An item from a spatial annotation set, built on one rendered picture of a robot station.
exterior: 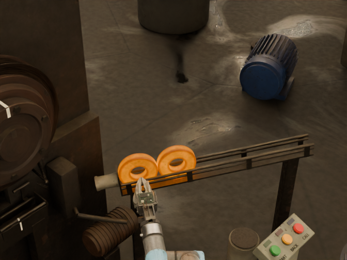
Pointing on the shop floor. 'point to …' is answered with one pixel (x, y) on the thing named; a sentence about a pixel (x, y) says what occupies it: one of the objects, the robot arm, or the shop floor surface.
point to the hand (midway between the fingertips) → (141, 181)
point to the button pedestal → (291, 253)
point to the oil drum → (173, 15)
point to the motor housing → (109, 234)
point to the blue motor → (270, 68)
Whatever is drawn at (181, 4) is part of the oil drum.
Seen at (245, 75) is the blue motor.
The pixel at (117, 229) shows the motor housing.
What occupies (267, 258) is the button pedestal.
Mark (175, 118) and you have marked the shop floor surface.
